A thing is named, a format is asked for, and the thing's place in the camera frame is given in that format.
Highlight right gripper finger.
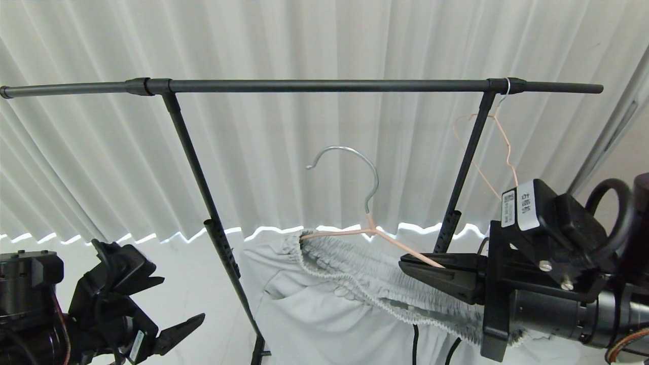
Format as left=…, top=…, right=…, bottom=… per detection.
left=399, top=252, right=483, bottom=277
left=403, top=267, right=485, bottom=305

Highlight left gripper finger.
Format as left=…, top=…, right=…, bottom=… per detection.
left=126, top=276, right=166, bottom=300
left=153, top=313, right=206, bottom=356

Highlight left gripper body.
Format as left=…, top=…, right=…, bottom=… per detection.
left=66, top=307, right=159, bottom=365

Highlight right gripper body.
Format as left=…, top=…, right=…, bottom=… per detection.
left=479, top=256, right=634, bottom=361

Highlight pink clothes hanger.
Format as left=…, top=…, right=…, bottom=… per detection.
left=452, top=94, right=521, bottom=203
left=299, top=146, right=447, bottom=269

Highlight pale grey shorts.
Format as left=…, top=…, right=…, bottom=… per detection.
left=238, top=231, right=584, bottom=365

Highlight black clothes rack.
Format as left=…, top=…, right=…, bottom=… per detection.
left=0, top=77, right=604, bottom=365

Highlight white curtain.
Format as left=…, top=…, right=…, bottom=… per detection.
left=0, top=0, right=649, bottom=245

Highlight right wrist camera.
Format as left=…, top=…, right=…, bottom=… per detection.
left=489, top=178, right=619, bottom=305

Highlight black cable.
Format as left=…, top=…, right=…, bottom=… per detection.
left=583, top=178, right=635, bottom=259

